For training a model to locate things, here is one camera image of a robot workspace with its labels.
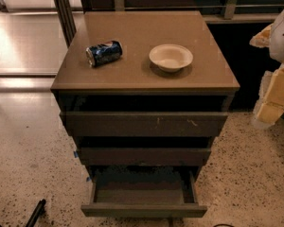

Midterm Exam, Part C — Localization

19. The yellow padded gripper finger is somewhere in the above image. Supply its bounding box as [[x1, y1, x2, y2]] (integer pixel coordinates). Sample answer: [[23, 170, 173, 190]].
[[252, 69, 284, 130]]

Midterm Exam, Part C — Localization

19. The drawer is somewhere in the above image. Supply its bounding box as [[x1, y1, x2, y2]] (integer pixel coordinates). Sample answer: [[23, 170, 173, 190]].
[[81, 167, 207, 218], [60, 112, 227, 137], [78, 148, 211, 166]]

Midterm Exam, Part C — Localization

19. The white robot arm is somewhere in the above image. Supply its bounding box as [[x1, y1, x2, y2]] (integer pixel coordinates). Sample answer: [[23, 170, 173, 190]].
[[250, 9, 284, 129]]

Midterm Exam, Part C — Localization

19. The brown drawer cabinet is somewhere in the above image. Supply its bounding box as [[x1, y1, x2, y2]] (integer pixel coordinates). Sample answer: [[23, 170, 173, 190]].
[[50, 10, 240, 182]]

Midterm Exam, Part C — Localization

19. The white paper bowl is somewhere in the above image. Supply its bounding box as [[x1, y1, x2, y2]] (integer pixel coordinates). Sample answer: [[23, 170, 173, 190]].
[[149, 44, 193, 73]]

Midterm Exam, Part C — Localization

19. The blue soda can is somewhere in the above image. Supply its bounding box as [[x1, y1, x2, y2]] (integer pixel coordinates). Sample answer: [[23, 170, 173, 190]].
[[85, 41, 123, 67]]

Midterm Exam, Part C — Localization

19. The black rod on floor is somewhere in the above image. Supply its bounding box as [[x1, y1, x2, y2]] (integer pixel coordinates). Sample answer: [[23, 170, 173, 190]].
[[26, 199, 46, 227]]

